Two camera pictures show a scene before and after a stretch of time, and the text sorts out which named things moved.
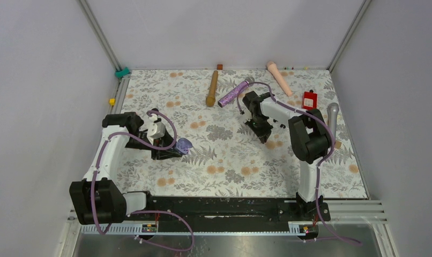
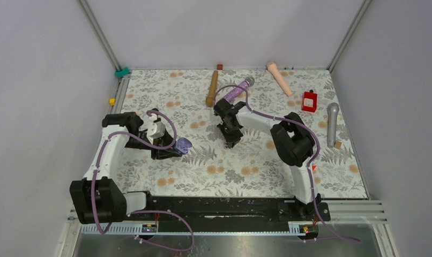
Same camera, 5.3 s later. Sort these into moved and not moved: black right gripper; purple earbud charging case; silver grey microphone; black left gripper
Moved: black right gripper
Not moved: purple earbud charging case; black left gripper; silver grey microphone
